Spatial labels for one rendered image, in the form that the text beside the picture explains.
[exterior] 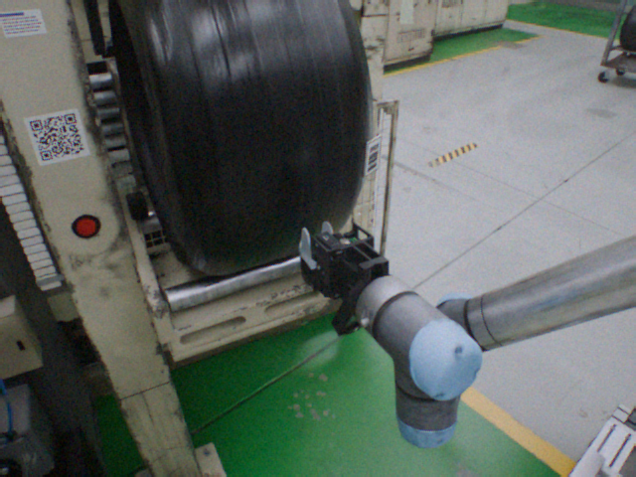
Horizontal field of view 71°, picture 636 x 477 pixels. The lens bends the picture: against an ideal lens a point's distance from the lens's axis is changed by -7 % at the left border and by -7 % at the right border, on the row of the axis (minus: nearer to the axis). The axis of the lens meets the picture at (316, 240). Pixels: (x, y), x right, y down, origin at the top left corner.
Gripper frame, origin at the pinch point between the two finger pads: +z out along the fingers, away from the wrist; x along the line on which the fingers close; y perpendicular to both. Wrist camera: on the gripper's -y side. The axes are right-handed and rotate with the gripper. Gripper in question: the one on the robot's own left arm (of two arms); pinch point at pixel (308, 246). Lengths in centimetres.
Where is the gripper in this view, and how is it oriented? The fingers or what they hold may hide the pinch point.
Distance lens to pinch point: 76.0
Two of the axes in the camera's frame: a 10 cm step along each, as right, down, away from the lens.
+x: -8.9, 2.7, -3.7
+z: -4.6, -4.1, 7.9
